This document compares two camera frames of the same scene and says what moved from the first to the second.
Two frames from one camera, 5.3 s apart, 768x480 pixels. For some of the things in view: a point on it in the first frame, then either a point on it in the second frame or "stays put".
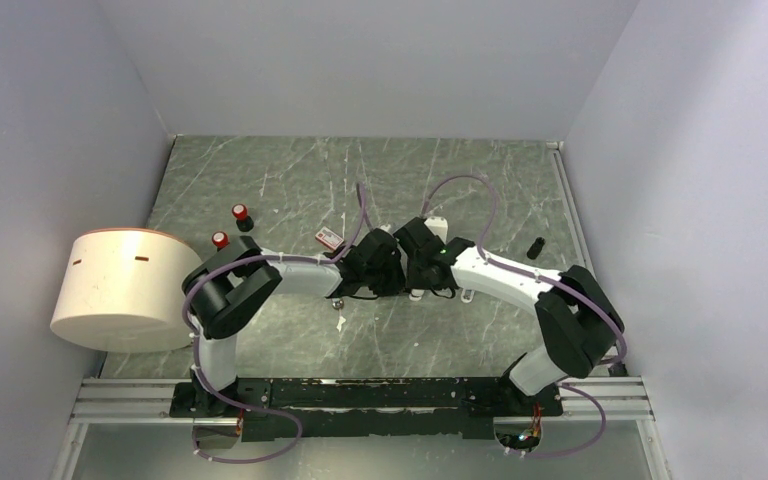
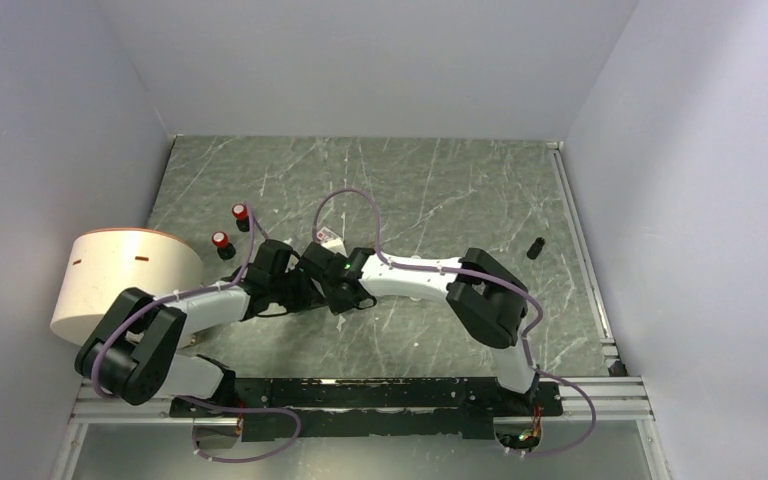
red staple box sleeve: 328,237 stays put
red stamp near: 220,239 stays put
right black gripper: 415,281 to 337,306
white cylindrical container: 123,291 stays put
